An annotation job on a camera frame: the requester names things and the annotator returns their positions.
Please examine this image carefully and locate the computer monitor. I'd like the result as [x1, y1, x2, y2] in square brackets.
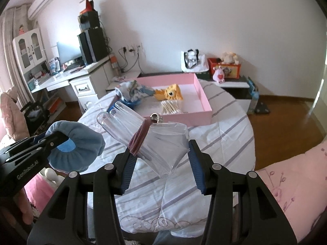
[57, 41, 82, 65]

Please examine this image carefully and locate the white tote bag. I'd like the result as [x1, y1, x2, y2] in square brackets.
[181, 49, 207, 72]

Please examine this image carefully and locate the red triangular item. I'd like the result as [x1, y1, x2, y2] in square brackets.
[80, 0, 94, 14]

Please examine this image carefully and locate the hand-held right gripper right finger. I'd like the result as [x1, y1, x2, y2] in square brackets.
[188, 140, 298, 245]

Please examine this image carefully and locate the blue white carton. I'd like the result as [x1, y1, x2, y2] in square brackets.
[48, 57, 61, 74]

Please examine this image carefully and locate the maroon hair tie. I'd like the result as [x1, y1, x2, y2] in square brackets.
[129, 113, 164, 155]

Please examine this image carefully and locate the white air conditioner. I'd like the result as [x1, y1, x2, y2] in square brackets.
[28, 0, 59, 19]

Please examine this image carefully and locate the cream plush toy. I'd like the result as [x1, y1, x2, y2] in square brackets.
[221, 52, 240, 64]

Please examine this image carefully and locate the white desk with drawers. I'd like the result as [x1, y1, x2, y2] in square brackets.
[29, 57, 114, 115]

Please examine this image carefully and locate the dark-topped low bench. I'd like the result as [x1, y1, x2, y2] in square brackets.
[199, 71, 252, 114]

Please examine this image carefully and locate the light blue patterned cloth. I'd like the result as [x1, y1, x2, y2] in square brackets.
[115, 80, 154, 102]

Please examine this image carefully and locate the pink coat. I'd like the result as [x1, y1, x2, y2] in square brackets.
[0, 87, 29, 141]

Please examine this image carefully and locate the pink floral pillow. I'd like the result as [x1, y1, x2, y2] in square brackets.
[255, 140, 327, 235]

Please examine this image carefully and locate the cotton swab packet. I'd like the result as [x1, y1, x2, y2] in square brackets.
[161, 100, 183, 115]

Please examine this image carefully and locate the dark floor object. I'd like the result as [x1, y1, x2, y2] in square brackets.
[254, 99, 270, 115]

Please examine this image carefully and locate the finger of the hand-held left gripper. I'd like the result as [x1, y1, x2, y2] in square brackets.
[15, 132, 49, 145]
[0, 131, 70, 167]

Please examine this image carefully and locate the black power cable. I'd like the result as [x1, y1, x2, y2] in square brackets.
[118, 48, 143, 73]

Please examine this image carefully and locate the black computer tower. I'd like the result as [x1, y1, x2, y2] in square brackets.
[77, 28, 108, 65]

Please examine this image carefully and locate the pink blanket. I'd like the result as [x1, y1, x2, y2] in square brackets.
[24, 174, 57, 211]

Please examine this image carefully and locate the white striped bedsheet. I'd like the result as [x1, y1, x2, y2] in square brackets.
[78, 79, 257, 240]

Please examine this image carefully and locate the beige curtain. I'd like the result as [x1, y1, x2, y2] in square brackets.
[0, 5, 29, 95]

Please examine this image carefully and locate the clear plastic bag of tubes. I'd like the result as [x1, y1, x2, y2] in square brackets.
[96, 101, 190, 178]

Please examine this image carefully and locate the white plush doll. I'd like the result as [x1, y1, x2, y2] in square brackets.
[42, 168, 63, 186]

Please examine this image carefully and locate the white glass-door cabinet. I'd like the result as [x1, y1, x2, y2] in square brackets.
[13, 28, 46, 74]

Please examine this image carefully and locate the yellow plush toy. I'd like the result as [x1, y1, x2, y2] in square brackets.
[153, 83, 183, 101]

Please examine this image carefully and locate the pink box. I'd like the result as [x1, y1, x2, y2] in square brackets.
[129, 73, 213, 127]

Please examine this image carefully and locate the blue book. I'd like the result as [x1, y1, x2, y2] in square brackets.
[246, 77, 260, 115]

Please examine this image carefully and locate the pink plush toy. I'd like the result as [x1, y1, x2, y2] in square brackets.
[213, 66, 225, 83]

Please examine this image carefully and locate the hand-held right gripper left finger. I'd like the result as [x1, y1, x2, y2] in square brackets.
[27, 153, 138, 245]

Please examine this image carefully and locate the black chair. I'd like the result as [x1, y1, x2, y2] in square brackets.
[24, 102, 50, 136]

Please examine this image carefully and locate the blue plush hat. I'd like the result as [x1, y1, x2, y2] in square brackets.
[47, 121, 105, 173]

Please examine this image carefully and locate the orange storage box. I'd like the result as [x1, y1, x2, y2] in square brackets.
[207, 57, 242, 79]

